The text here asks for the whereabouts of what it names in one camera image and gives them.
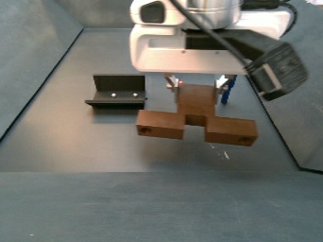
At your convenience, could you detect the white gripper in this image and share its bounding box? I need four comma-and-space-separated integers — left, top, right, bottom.
129, 0, 291, 100

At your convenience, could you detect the brown T-shaped block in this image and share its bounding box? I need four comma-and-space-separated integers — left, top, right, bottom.
136, 84, 259, 147

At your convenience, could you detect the black angle fixture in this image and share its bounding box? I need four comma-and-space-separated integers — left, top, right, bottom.
84, 74, 147, 109

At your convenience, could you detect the blue cylindrical peg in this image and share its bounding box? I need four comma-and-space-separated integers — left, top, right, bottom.
220, 75, 237, 104

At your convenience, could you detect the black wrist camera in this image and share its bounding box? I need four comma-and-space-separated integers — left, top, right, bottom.
185, 29, 308, 101

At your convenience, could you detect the black cable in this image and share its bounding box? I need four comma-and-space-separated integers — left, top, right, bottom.
169, 0, 299, 69

